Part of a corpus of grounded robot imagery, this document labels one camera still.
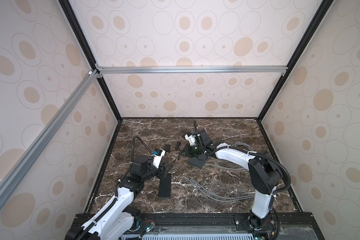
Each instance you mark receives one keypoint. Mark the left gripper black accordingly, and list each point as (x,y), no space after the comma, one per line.
(161,171)

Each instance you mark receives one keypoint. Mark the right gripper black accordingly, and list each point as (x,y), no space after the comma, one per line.
(188,152)

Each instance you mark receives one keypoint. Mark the black power adapter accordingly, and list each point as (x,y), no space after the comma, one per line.
(167,147)

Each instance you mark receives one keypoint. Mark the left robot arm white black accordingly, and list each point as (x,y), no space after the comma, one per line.
(117,216)

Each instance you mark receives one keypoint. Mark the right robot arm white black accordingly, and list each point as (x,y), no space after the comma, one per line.
(268,176)

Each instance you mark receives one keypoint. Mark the small circuit board with LEDs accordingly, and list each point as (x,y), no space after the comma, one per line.
(150,227)

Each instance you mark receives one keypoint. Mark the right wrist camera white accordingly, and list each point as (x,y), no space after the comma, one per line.
(191,139)

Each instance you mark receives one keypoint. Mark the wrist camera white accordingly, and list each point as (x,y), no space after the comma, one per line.
(158,154)
(191,139)

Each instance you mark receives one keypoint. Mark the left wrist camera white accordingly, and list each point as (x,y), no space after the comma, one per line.
(158,154)

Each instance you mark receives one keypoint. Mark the square dark grey switch box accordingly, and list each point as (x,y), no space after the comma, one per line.
(197,160)

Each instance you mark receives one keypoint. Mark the horizontal aluminium rail back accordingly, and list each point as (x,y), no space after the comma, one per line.
(192,70)

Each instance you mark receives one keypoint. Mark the diagonal aluminium rail left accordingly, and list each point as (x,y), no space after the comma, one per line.
(27,160)

